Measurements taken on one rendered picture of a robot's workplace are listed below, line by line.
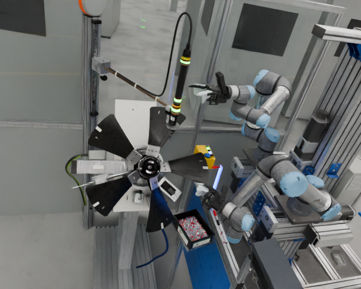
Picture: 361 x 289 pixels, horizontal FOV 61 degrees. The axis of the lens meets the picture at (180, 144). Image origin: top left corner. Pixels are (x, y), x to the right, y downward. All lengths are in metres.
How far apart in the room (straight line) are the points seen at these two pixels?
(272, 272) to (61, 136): 1.74
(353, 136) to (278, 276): 1.04
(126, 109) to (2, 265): 1.56
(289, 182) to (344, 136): 0.67
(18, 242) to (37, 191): 0.43
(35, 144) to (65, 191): 0.52
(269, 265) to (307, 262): 1.59
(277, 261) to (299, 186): 0.34
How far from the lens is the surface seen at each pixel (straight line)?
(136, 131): 1.94
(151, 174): 1.67
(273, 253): 1.43
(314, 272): 2.94
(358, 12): 5.33
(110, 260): 2.67
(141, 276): 2.58
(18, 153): 2.59
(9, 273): 2.77
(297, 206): 1.97
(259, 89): 2.02
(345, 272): 3.12
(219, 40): 2.23
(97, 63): 1.92
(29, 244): 2.89
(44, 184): 2.77
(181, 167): 1.75
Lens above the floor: 2.27
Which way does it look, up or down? 34 degrees down
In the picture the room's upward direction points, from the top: 13 degrees clockwise
